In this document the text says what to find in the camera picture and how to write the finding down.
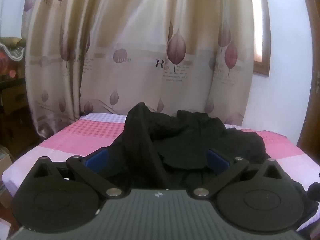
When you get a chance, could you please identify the black garment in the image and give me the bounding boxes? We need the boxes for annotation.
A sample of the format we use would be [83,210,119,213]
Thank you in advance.
[85,102,320,232]

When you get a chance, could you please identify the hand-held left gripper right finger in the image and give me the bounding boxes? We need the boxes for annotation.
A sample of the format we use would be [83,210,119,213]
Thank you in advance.
[192,148,285,199]

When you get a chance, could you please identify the beige leaf print curtain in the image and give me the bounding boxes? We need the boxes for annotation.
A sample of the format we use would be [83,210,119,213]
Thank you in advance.
[21,0,270,140]

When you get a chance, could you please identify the pink checkered bed sheet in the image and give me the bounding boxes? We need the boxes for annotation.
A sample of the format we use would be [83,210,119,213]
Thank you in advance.
[1,112,320,198]

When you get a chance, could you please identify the white lace cloth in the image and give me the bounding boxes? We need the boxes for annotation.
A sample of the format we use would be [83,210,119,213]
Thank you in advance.
[0,42,26,62]

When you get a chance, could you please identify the wooden window frame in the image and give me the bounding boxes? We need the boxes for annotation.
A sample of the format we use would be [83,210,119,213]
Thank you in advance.
[252,0,272,77]

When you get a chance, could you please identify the dark wooden post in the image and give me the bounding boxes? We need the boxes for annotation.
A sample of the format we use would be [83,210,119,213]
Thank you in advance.
[296,0,320,153]

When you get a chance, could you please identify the cardboard box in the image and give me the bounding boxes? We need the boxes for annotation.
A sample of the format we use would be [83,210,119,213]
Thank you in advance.
[0,79,27,117]

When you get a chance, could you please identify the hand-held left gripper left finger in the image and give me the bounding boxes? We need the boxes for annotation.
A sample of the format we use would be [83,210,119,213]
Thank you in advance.
[26,148,123,199]

